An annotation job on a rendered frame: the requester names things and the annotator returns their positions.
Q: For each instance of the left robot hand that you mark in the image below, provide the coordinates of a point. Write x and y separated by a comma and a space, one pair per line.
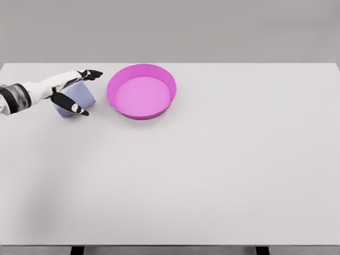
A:
59, 81

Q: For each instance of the light blue cup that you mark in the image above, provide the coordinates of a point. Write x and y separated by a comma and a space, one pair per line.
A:
82, 96

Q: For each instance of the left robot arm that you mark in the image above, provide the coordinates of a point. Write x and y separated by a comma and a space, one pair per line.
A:
18, 95

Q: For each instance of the pink round plate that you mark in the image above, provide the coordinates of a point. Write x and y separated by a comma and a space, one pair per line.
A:
142, 92

